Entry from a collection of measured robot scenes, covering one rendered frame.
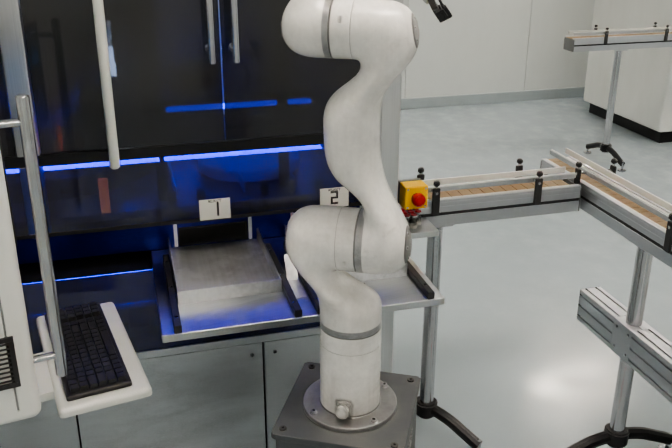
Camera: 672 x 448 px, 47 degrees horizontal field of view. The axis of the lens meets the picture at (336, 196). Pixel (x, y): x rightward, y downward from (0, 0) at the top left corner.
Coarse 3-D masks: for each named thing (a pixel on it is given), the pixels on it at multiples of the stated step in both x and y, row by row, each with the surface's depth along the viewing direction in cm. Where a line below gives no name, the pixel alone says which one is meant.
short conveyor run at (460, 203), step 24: (552, 168) 262; (432, 192) 242; (456, 192) 251; (480, 192) 251; (504, 192) 250; (528, 192) 252; (552, 192) 255; (576, 192) 257; (432, 216) 246; (456, 216) 248; (480, 216) 250; (504, 216) 253
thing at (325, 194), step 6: (324, 192) 220; (330, 192) 221; (342, 192) 222; (348, 192) 223; (324, 198) 221; (330, 198) 222; (336, 198) 222; (342, 198) 223; (348, 198) 223; (324, 204) 222; (330, 204) 222; (336, 204) 223; (342, 204) 223; (348, 204) 224
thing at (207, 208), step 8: (200, 200) 211; (208, 200) 212; (216, 200) 213; (224, 200) 213; (200, 208) 212; (208, 208) 213; (216, 208) 213; (224, 208) 214; (200, 216) 213; (208, 216) 214; (216, 216) 214; (224, 216) 215
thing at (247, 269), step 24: (168, 240) 219; (240, 240) 227; (192, 264) 212; (216, 264) 212; (240, 264) 212; (264, 264) 212; (192, 288) 199; (216, 288) 193; (240, 288) 195; (264, 288) 197
